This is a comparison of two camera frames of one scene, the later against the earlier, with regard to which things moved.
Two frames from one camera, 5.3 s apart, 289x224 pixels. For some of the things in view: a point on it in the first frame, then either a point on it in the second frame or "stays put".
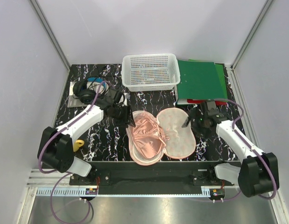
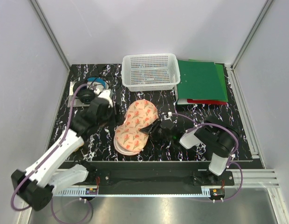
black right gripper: (196, 114) → (151, 129)
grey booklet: (73, 100) stays put
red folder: (218, 103) stays put
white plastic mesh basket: (150, 72) stays put
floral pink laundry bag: (182, 143) → (128, 140)
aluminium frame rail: (51, 34) stays put
